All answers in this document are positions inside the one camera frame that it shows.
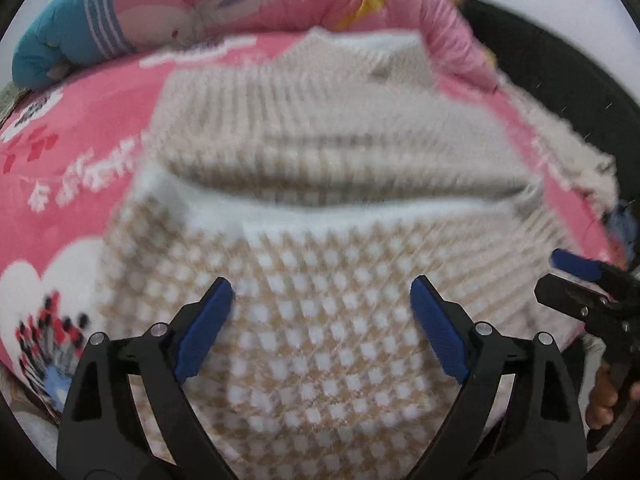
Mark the grey-green fuzzy cloth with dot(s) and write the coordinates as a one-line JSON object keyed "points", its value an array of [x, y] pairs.
{"points": [[10, 102]]}

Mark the dark cloth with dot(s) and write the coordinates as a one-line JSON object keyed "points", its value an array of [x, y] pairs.
{"points": [[565, 75]]}

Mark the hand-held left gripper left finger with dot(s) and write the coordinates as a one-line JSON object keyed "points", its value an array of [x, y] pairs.
{"points": [[205, 332]]}

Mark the person's right hand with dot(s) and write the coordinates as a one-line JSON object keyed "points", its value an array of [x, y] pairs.
{"points": [[602, 395]]}

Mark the beige checked knit sweater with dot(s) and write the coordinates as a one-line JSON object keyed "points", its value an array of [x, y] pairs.
{"points": [[325, 240]]}

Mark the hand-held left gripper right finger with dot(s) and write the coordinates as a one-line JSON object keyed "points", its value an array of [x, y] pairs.
{"points": [[440, 332]]}

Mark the pink floral blanket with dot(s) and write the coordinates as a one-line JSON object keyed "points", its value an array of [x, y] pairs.
{"points": [[65, 240]]}

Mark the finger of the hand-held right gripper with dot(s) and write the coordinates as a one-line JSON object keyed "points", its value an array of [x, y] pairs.
{"points": [[575, 264], [560, 292]]}

